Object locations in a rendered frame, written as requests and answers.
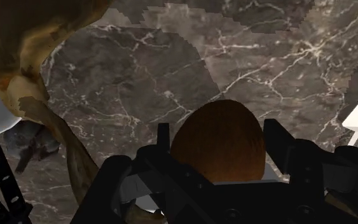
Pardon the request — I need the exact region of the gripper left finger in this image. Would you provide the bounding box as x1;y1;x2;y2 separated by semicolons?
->
70;123;217;224

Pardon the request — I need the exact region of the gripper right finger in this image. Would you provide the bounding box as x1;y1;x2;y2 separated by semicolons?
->
263;118;358;224

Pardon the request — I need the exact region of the brown egg-shaped object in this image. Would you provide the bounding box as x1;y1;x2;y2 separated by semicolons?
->
170;99;266;184

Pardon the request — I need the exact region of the tan and brown figure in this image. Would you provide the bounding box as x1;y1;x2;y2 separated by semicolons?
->
0;0;115;206

